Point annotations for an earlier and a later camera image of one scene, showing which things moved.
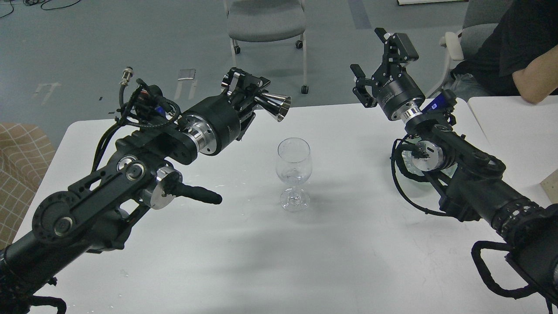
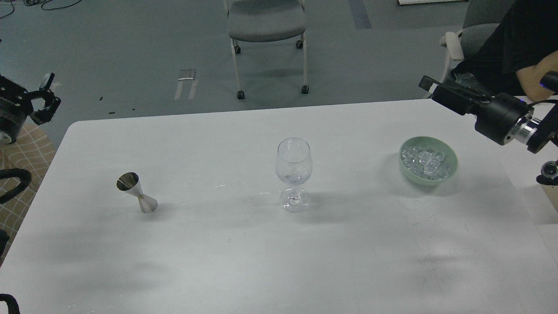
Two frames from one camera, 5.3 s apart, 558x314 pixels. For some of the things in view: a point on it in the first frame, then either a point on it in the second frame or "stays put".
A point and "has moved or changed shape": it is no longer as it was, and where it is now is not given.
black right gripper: (398, 94) -> (496, 117)
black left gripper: (215, 124) -> (15, 105)
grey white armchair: (481, 19) stays put
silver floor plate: (188, 74) stays put
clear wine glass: (294, 167) stays put
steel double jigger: (278, 106) has moved or changed shape
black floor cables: (33, 2) stays put
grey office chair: (266, 21) stays put
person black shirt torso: (527, 30) stays put
